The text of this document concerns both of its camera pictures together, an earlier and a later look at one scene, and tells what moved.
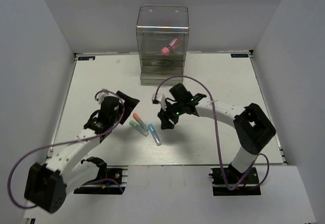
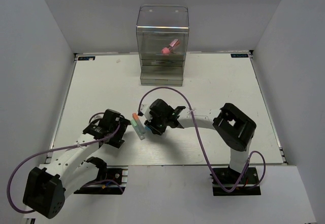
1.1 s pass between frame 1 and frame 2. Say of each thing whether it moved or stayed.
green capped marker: moved
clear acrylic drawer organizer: stayed
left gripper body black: moved
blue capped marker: moved
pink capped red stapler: stayed
